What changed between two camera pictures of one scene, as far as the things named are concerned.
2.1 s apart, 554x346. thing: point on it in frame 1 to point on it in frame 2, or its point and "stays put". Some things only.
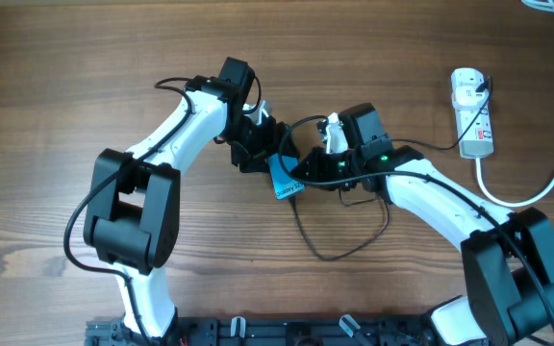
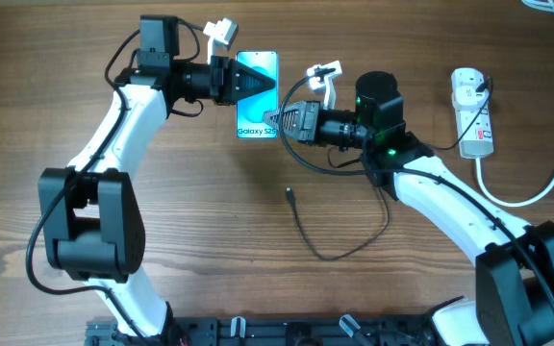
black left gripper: [270, 129] to [230, 68]
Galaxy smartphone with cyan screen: [283, 183] to [250, 121]
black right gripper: [316, 161] to [310, 122]
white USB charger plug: [466, 96] stays put
